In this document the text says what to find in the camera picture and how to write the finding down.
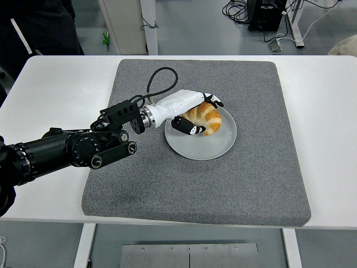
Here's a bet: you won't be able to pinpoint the thin white floor cable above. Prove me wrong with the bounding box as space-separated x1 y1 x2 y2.
0 236 8 266

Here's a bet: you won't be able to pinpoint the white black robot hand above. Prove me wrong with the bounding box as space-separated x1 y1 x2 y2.
149 89 225 136

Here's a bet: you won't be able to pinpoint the grey foot pedal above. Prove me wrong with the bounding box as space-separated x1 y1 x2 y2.
267 39 284 54

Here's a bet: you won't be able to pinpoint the grey foam mat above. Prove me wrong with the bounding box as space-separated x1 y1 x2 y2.
80 59 311 227

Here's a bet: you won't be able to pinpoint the white power cable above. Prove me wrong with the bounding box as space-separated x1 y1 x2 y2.
276 0 345 45

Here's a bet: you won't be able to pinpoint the white desk leg with foot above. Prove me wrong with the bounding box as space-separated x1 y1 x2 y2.
287 0 305 50

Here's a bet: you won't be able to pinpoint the black tangled floor cables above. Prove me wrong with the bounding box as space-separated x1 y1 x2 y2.
222 0 250 26

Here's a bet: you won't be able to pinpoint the black cable on post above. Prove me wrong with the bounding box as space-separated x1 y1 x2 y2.
141 13 160 30

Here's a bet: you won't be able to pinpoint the person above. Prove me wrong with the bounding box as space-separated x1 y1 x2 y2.
0 0 85 82

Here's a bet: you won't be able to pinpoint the white square post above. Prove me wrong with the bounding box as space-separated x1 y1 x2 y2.
140 0 159 56

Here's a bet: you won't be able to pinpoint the white table leg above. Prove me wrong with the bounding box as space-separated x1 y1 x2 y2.
282 228 303 268
73 223 97 268

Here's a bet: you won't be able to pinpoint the beige rounded object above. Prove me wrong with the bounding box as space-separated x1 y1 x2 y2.
328 36 357 56

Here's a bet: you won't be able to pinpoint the black computer box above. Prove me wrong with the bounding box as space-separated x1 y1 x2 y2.
247 0 288 32

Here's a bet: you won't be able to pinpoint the golden croissant bread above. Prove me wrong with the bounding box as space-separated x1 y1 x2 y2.
181 101 223 137

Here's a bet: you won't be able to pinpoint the white panel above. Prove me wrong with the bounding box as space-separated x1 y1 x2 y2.
98 0 148 55

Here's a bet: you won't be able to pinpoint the grey round plate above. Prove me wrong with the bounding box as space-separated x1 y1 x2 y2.
164 107 237 161

